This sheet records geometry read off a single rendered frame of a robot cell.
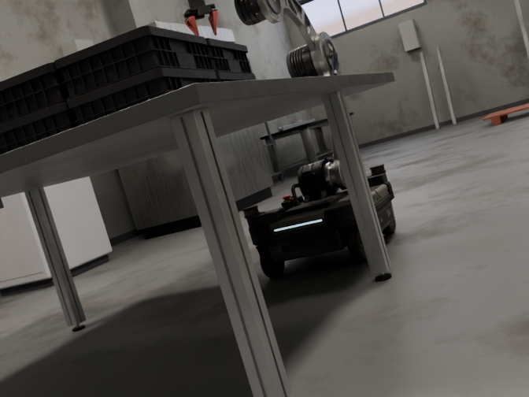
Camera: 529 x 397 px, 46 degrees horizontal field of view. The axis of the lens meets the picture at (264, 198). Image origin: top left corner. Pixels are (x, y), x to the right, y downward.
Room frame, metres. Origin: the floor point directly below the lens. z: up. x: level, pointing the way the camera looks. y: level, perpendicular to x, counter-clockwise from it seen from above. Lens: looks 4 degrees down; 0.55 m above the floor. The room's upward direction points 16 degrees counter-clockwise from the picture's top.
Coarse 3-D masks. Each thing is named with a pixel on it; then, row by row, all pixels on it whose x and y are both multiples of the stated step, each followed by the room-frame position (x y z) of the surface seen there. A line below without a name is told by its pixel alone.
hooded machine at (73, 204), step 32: (64, 192) 4.94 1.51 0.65; (0, 224) 4.72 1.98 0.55; (32, 224) 4.59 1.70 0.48; (64, 224) 4.85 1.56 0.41; (96, 224) 5.15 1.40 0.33; (0, 256) 4.77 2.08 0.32; (32, 256) 4.62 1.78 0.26; (96, 256) 5.05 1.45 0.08; (0, 288) 4.84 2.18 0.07; (32, 288) 4.73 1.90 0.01
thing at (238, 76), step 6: (216, 72) 1.99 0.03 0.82; (222, 72) 2.02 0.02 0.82; (228, 72) 2.08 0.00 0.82; (216, 78) 1.99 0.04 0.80; (222, 78) 2.01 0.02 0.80; (228, 78) 2.07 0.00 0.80; (234, 78) 2.12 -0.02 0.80; (240, 78) 2.18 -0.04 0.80; (246, 78) 2.24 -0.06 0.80; (252, 78) 2.30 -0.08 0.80
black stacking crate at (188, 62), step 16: (112, 48) 1.65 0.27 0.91; (128, 48) 1.64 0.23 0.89; (144, 48) 1.62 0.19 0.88; (160, 48) 1.65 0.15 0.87; (176, 48) 1.77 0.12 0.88; (192, 48) 1.88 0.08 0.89; (80, 64) 1.69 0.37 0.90; (96, 64) 1.67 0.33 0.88; (112, 64) 1.65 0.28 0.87; (128, 64) 1.64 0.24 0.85; (144, 64) 1.63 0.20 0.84; (160, 64) 1.64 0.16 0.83; (176, 64) 1.74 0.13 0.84; (192, 64) 1.83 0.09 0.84; (208, 64) 1.95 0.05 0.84; (80, 80) 1.69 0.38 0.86; (96, 80) 1.68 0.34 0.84; (112, 80) 1.66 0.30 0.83
